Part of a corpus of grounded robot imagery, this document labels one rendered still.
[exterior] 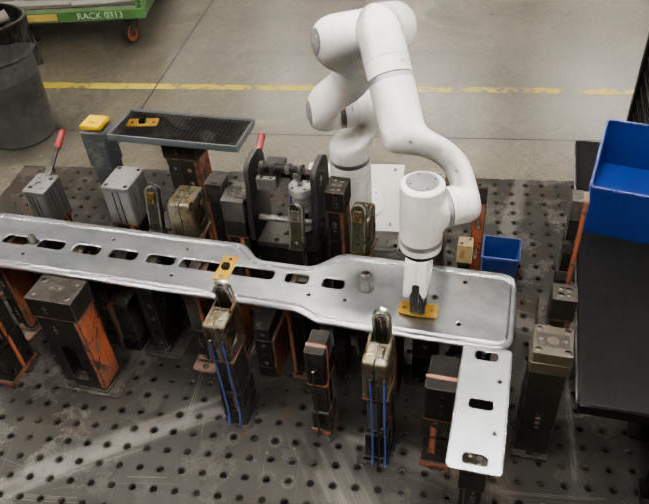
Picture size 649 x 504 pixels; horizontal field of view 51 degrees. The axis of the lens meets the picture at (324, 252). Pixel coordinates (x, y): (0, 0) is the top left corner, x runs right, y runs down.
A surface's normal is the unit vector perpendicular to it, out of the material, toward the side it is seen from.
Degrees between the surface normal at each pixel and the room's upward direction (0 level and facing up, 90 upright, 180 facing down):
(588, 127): 0
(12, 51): 91
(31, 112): 94
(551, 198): 0
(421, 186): 1
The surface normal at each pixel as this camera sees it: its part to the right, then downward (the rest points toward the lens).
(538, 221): -0.07, -0.75
